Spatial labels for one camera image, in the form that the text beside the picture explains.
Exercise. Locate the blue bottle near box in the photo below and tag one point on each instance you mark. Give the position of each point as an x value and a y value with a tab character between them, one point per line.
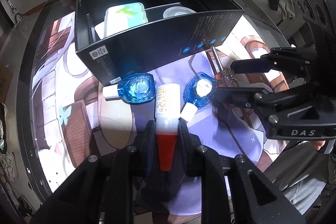
134	89

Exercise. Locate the round white tin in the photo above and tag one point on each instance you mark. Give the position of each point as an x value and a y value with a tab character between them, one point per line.
177	11

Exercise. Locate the green tissue pack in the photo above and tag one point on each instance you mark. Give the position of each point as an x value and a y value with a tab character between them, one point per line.
123	17

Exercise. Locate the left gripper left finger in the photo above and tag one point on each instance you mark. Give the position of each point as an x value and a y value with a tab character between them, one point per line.
145	145

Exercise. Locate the anime print desk mat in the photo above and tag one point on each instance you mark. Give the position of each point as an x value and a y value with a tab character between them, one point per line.
73	119

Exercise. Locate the black cardboard box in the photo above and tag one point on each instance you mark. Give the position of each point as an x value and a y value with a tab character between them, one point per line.
154	44

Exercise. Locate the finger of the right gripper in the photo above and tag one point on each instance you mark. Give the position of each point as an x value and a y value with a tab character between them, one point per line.
236	96
252	66

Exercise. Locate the white tube red cap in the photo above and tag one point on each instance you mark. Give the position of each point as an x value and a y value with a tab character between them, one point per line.
167	114

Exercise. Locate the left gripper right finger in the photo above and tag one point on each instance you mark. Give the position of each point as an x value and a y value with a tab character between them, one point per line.
192	151

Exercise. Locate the blue bottle with face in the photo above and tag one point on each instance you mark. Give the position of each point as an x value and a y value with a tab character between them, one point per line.
197	94

